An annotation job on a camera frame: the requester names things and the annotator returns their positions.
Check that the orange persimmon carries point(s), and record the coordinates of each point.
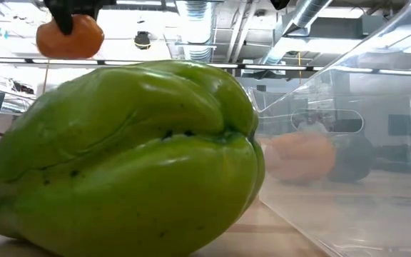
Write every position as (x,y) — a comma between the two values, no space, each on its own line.
(300,157)

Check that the silver spiral ceiling duct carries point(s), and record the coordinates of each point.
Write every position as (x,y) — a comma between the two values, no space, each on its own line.
(305,14)
(195,28)

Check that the round orange fruit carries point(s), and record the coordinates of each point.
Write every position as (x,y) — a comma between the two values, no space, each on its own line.
(80,39)

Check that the long ceiling light rail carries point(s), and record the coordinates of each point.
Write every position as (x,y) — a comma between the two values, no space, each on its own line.
(155,63)

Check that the green chayote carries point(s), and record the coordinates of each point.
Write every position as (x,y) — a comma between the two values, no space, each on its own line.
(120,160)

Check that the grey rectangular ceiling duct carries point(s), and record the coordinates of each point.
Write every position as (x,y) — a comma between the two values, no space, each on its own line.
(334,26)

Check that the black ceiling fixture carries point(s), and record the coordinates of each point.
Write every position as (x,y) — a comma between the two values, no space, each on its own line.
(142,40)

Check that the dark purple round fruit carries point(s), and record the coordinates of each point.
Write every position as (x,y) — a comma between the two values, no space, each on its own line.
(351,158)

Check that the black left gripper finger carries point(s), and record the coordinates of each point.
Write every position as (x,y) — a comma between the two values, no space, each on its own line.
(64,21)

